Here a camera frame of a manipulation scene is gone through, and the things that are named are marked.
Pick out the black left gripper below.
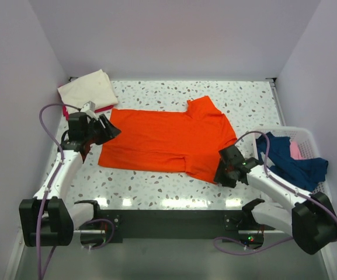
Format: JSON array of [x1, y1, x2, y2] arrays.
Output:
[[84, 114, 121, 145]]

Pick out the orange t-shirt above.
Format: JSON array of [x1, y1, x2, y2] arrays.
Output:
[[98, 96, 237, 183]]

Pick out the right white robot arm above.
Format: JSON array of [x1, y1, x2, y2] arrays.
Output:
[[214, 145, 337, 255]]

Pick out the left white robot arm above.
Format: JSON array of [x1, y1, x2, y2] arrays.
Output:
[[19, 112, 121, 247]]

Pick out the folded cream t-shirt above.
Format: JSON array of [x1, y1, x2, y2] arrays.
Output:
[[58, 69, 119, 110]]

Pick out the folded magenta t-shirt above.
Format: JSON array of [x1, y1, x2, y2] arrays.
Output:
[[62, 105, 114, 120]]

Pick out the pink t-shirt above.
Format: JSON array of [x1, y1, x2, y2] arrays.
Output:
[[290, 141, 304, 160]]

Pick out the white perforated laundry basket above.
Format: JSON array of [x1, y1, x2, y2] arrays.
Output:
[[254, 126, 332, 198]]

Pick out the navy blue t-shirt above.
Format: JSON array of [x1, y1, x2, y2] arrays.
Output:
[[266, 132, 328, 192]]

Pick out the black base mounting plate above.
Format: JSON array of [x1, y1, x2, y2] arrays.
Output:
[[68, 209, 276, 250]]

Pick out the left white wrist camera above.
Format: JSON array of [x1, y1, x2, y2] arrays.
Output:
[[80, 101, 98, 119]]

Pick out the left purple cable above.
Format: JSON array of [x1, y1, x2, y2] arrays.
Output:
[[35, 104, 116, 280]]

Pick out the purple cable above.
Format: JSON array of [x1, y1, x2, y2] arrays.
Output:
[[35, 104, 116, 280], [213, 131, 337, 257]]

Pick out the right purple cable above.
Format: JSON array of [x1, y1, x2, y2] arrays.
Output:
[[213, 131, 337, 257]]

